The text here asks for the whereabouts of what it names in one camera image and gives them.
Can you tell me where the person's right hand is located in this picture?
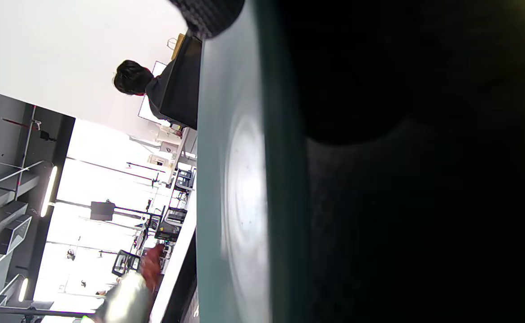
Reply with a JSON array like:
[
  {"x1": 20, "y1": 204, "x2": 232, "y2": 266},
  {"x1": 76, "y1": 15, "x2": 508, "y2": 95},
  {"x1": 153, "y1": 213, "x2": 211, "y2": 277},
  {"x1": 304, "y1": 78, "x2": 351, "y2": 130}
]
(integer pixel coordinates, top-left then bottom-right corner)
[{"x1": 169, "y1": 0, "x2": 525, "y2": 323}]

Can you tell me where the brown cardboard box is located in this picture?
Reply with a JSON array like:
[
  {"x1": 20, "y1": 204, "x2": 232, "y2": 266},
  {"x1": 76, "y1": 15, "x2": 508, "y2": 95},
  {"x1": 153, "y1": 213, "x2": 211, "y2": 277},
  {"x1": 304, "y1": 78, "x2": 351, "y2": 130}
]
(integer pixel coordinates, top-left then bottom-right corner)
[{"x1": 172, "y1": 33, "x2": 187, "y2": 61}]

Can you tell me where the black mesh office chair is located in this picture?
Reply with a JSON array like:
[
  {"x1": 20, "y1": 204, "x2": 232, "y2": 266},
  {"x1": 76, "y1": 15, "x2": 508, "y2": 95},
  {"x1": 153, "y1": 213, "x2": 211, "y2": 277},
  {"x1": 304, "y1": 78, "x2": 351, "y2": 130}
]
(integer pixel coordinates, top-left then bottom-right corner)
[{"x1": 112, "y1": 250, "x2": 141, "y2": 277}]

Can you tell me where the black hanging monitor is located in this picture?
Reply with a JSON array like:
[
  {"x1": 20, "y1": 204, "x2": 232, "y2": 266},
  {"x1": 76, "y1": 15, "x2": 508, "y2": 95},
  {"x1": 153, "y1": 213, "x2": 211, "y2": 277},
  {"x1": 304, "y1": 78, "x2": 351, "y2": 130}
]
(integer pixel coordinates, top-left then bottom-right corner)
[{"x1": 90, "y1": 201, "x2": 116, "y2": 222}]

